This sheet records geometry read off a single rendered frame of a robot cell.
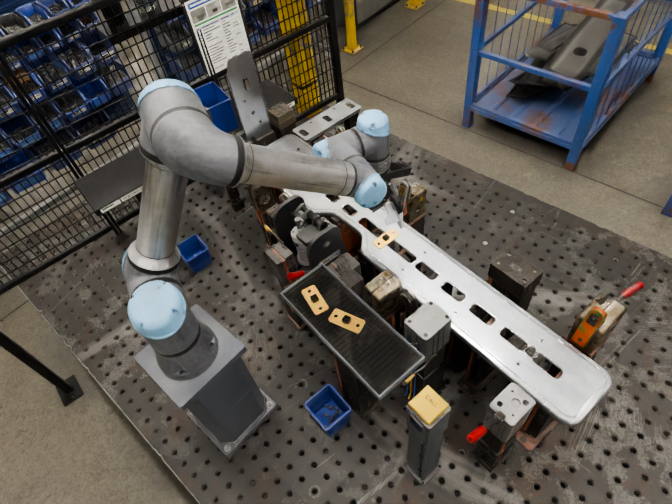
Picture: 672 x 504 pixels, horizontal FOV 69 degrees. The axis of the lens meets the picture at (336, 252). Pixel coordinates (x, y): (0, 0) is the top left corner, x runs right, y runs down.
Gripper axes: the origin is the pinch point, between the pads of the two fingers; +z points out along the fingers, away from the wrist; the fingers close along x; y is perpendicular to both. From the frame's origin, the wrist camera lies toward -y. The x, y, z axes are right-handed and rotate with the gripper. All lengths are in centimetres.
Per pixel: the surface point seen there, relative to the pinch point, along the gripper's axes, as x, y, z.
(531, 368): 56, 4, 11
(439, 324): 35.9, 15.7, 0.1
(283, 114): -70, -12, 6
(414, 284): 18.2, 6.2, 11.2
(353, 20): -236, -182, 88
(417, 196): -3.4, -17.0, 7.6
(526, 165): -45, -158, 113
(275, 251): -14.6, 30.5, 3.6
